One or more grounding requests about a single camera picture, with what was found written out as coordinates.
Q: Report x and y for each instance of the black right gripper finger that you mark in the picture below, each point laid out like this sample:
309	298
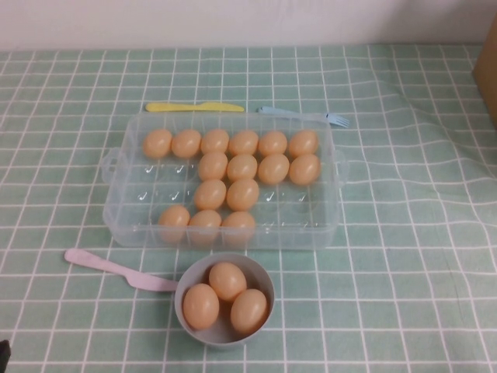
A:
4	357

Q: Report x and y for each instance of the tan plastic egg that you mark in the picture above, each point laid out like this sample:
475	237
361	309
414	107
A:
227	281
200	306
210	194
204	225
213	166
238	226
186	143
249	311
303	143
273	143
157	142
243	142
273	168
304	169
214	141
174	222
242	194
242	167

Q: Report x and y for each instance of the clear plastic egg box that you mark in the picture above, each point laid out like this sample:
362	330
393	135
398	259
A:
295	210

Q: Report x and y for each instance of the brown cardboard box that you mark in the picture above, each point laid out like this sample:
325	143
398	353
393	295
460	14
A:
488	58

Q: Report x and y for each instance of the pink plastic knife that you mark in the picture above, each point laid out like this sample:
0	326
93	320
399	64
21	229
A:
97	263

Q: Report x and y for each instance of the grey round bowl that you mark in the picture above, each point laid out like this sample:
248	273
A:
223	339

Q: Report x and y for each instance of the yellow plastic knife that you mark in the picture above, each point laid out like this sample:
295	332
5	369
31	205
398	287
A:
174	107

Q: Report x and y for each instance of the blue plastic fork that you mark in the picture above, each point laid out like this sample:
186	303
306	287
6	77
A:
272	111

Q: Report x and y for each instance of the green checked tablecloth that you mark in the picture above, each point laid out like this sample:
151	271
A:
388	272

